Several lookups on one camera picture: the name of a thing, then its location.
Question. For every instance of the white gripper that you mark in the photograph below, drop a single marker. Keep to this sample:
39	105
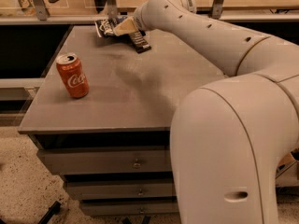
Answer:
137	21

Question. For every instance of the dark blue chip bag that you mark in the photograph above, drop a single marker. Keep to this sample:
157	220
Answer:
106	27

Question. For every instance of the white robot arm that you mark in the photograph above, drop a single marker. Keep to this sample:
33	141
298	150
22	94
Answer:
227	137

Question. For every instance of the dark snack bar wrapper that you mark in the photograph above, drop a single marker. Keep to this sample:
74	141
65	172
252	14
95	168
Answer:
139	42

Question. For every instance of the red Coca-Cola can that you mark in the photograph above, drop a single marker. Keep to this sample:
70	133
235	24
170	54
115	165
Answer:
71	72

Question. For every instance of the grey drawer cabinet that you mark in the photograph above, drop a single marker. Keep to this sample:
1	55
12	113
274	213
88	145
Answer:
131	101

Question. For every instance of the top grey drawer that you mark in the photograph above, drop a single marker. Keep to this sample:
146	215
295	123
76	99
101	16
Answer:
105	160

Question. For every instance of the grey drawer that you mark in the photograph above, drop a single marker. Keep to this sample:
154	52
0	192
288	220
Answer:
129	208
151	188
105	160

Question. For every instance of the middle grey drawer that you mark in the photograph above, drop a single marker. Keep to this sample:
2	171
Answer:
151	188

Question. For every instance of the bottom grey drawer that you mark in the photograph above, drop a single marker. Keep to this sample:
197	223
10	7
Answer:
129	208

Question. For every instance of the black object on floor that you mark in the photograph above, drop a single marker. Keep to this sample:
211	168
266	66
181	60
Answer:
53	210

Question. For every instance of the cardboard box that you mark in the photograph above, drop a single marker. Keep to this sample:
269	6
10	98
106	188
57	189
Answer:
287	162

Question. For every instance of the grey metal shelf rail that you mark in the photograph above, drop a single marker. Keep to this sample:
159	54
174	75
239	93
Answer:
84	10

